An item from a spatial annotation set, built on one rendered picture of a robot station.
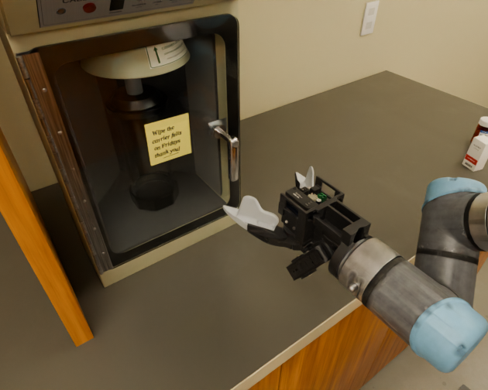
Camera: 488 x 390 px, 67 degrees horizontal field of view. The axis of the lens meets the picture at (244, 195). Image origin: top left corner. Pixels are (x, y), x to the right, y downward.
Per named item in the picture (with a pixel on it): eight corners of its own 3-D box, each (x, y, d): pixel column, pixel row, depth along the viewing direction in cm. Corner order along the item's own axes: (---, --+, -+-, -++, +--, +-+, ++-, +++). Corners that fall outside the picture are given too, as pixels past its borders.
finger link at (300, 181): (315, 151, 62) (324, 185, 55) (311, 179, 65) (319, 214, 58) (297, 150, 62) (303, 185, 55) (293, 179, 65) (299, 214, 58)
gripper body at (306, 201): (315, 172, 54) (383, 217, 47) (309, 215, 60) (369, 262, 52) (275, 191, 51) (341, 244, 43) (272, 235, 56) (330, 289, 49)
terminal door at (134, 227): (102, 270, 69) (18, 49, 43) (238, 207, 82) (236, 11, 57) (104, 273, 68) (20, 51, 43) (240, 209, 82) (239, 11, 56)
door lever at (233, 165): (226, 166, 72) (214, 170, 71) (225, 122, 66) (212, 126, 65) (242, 179, 69) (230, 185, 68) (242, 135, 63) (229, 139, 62)
